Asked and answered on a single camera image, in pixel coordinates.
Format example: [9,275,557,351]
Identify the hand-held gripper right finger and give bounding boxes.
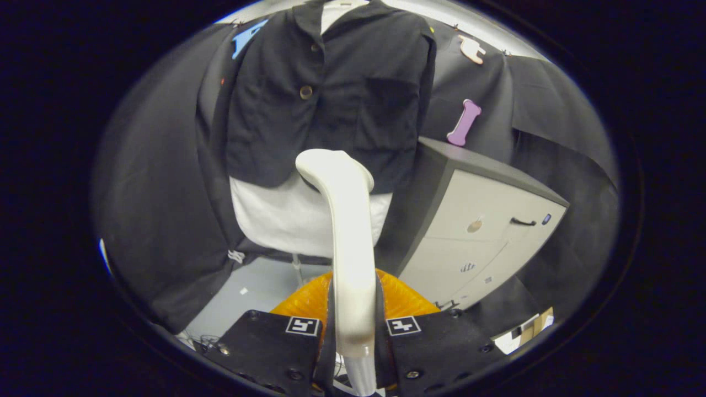
[375,270,495,397]

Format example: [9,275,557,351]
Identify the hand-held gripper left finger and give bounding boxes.
[204,271,338,397]

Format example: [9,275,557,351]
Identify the white garment steamer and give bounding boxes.
[295,149,378,397]

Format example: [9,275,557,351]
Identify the black suit jacket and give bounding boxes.
[194,0,437,260]

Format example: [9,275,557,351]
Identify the white paper slip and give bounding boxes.
[494,331,523,355]

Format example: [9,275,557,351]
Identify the white dress form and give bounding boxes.
[229,0,393,259]

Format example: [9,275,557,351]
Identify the grey cabinet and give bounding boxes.
[375,137,570,310]

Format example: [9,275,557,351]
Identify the cardboard box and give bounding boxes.
[513,307,555,340]

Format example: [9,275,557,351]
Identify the black backdrop cloth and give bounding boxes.
[93,22,619,331]

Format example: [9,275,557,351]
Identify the thin floor cables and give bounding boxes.
[176,331,232,353]

